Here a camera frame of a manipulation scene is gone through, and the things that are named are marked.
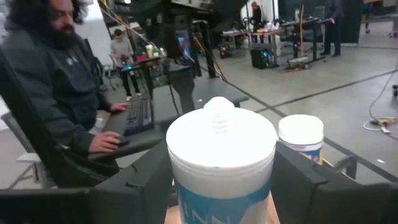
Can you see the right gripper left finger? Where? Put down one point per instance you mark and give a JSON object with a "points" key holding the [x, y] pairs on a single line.
{"points": [[124, 202]]}

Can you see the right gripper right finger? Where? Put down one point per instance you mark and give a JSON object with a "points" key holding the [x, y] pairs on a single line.
{"points": [[326, 202]]}

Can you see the blue silicone sealant tube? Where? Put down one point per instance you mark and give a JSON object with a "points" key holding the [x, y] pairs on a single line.
{"points": [[220, 155]]}

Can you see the black computer mouse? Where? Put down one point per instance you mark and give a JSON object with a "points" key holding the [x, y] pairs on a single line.
{"points": [[123, 142]]}

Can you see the Lysol wipes canister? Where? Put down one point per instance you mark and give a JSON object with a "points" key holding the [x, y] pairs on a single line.
{"points": [[301, 133]]}

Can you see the black keyboard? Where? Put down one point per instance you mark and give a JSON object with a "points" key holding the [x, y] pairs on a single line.
{"points": [[138, 116]]}

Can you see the person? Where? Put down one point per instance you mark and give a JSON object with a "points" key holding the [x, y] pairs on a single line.
{"points": [[257, 18], [332, 28], [56, 77], [122, 49]]}

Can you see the black desk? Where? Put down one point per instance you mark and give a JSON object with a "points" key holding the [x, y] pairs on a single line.
{"points": [[217, 90]]}

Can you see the black computer tower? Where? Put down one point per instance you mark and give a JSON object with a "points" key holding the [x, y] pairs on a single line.
{"points": [[261, 57], [225, 51]]}

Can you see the black monitor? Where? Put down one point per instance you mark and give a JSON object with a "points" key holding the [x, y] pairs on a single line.
{"points": [[183, 45]]}

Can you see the grey metal chair frame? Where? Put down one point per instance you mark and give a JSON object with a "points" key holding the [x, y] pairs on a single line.
{"points": [[28, 157]]}

